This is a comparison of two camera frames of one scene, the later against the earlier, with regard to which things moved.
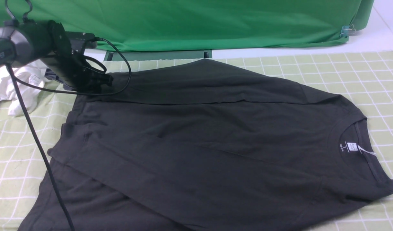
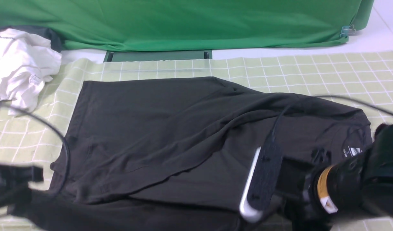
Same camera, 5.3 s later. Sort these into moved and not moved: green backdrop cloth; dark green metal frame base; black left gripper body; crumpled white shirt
Moved: black left gripper body
Not moved: dark green metal frame base; green backdrop cloth; crumpled white shirt
